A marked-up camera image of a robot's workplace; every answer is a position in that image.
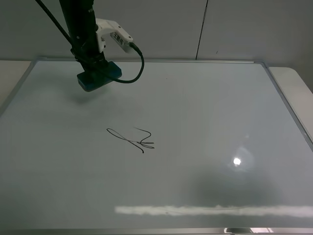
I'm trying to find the black marker scribble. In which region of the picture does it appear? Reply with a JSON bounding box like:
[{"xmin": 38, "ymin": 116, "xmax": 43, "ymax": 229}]
[{"xmin": 106, "ymin": 127, "xmax": 155, "ymax": 154}]

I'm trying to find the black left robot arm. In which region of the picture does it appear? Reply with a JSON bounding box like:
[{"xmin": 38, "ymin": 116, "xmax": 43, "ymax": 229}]
[{"xmin": 59, "ymin": 0, "xmax": 109, "ymax": 72}]

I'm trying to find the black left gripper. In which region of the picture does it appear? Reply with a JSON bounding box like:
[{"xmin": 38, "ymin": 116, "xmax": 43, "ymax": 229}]
[{"xmin": 71, "ymin": 45, "xmax": 109, "ymax": 79}]

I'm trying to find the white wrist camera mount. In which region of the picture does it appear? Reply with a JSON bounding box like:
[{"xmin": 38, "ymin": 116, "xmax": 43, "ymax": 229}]
[{"xmin": 95, "ymin": 18, "xmax": 133, "ymax": 53}]

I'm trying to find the black camera cable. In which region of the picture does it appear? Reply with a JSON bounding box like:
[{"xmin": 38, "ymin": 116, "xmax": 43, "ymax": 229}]
[{"xmin": 35, "ymin": 0, "xmax": 145, "ymax": 84}]

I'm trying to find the teal whiteboard eraser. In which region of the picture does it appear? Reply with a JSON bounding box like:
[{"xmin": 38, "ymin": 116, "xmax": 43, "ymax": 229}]
[{"xmin": 77, "ymin": 62, "xmax": 122, "ymax": 92}]

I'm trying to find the white whiteboard with aluminium frame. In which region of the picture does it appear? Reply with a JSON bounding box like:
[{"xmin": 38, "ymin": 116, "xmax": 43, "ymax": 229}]
[{"xmin": 0, "ymin": 59, "xmax": 313, "ymax": 235}]

